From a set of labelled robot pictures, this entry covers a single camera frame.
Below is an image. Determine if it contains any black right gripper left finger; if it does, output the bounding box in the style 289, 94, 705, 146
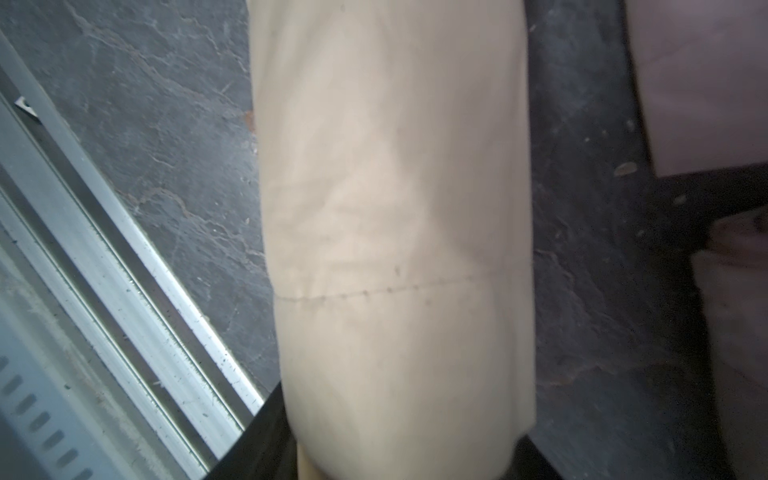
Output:
205, 384, 298, 480

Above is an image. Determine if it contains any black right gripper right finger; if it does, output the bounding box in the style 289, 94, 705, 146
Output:
506, 436, 562, 480

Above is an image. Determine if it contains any pink sleeved umbrella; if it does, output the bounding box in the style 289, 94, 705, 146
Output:
691, 206, 767, 479

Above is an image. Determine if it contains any beige sleeve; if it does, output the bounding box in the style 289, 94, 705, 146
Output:
248, 1, 535, 479

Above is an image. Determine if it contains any beige sleeved umbrella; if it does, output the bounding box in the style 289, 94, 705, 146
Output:
296, 444, 328, 480

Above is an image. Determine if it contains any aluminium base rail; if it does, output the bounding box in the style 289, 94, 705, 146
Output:
1, 41, 263, 479

